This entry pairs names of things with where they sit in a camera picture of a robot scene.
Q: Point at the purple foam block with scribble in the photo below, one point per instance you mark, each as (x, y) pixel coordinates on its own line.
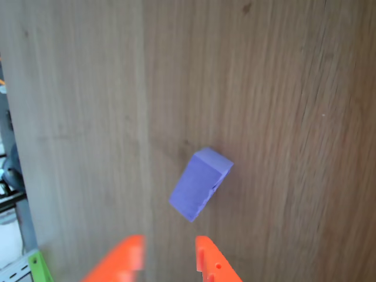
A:
(196, 185)

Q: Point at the lime green clamp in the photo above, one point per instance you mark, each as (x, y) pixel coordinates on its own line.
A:
(39, 267)

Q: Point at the grey perforated metal rail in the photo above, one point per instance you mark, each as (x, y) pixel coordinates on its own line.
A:
(14, 271)

